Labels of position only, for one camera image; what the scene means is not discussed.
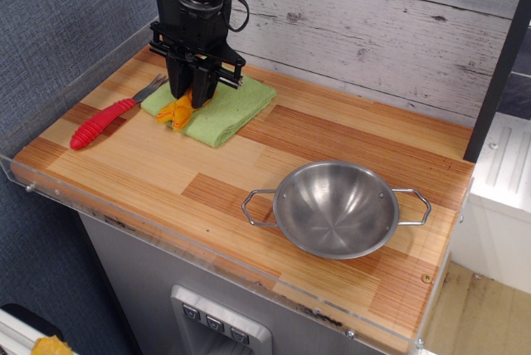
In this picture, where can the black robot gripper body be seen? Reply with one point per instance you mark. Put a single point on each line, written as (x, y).
(201, 37)

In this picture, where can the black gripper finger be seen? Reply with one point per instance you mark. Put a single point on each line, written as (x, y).
(180, 74)
(204, 84)

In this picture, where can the orange plush pepper toy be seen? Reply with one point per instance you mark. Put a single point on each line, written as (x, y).
(177, 113)

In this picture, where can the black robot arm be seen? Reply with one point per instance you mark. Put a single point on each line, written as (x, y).
(192, 36)

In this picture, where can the green folded cloth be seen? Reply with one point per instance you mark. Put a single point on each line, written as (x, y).
(223, 115)

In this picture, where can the grey toy fridge cabinet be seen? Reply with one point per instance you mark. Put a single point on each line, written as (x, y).
(142, 275)

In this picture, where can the silver dispenser button panel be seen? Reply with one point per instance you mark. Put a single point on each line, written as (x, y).
(207, 327)

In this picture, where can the yellow object bottom left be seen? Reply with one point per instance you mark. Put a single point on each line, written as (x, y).
(50, 346)

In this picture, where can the white toy sink unit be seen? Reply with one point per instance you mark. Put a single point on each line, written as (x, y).
(492, 235)

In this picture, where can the clear acrylic guard rail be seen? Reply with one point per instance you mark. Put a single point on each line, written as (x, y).
(209, 202)

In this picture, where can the red handled metal fork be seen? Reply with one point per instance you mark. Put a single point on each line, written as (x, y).
(95, 125)

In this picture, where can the metal bowl with handles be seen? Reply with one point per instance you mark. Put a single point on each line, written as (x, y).
(336, 210)

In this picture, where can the black vertical post right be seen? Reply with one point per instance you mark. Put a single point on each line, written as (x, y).
(493, 95)

